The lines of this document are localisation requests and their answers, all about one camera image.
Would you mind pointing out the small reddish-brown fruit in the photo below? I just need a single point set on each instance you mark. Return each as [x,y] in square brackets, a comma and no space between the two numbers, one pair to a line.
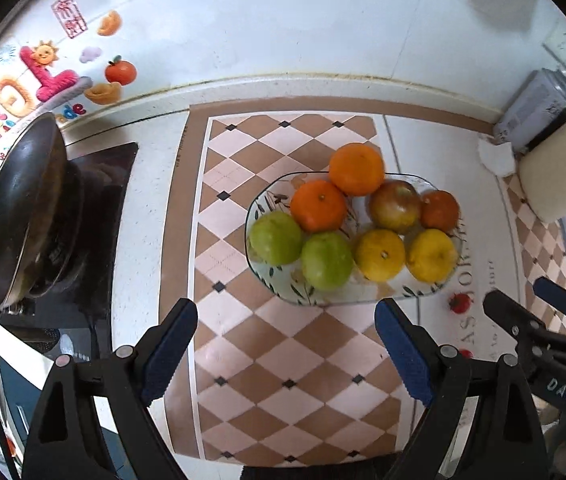
[439,210]

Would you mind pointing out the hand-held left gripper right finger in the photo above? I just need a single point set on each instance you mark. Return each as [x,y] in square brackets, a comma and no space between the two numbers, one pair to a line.
[405,355]

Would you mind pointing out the oval patterned ceramic plate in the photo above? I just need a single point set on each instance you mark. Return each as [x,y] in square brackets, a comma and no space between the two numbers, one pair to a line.
[273,280]

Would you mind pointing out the checkered counter mat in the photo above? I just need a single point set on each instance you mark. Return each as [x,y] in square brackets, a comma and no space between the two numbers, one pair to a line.
[273,360]

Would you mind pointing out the yellow round fruit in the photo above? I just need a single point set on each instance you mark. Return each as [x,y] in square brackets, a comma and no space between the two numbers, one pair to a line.
[379,254]
[431,255]

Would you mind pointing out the cream utensil holder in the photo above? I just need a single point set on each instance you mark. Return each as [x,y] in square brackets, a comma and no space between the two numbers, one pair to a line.
[563,180]

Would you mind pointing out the large brown apple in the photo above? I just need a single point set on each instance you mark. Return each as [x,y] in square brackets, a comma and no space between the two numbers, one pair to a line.
[394,206]

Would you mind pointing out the orange tangerine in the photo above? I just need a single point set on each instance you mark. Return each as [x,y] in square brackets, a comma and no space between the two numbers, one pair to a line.
[356,169]
[319,205]

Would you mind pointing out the white tissue paper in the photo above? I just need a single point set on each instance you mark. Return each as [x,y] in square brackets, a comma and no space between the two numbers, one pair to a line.
[495,157]

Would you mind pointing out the green round fruit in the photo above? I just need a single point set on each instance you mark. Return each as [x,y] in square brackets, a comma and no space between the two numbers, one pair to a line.
[275,237]
[326,261]

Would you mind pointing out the grey spray can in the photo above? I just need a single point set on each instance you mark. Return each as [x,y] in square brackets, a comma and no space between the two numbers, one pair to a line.
[530,110]

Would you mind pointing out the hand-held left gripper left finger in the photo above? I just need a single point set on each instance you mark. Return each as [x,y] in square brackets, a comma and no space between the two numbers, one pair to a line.
[170,350]

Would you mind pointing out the red cherry tomato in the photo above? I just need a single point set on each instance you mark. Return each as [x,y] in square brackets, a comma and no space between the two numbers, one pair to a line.
[466,354]
[459,303]

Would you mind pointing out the black gas stove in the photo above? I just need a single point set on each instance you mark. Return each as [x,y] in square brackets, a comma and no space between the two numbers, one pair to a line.
[103,220]

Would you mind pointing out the colourful wall stickers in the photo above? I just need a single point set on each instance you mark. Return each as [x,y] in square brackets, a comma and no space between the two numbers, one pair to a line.
[53,80]

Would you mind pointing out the black wok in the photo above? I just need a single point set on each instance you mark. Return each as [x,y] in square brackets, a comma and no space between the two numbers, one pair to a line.
[23,210]

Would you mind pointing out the white wall socket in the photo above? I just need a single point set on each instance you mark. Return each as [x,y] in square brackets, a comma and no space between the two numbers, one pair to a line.
[563,50]

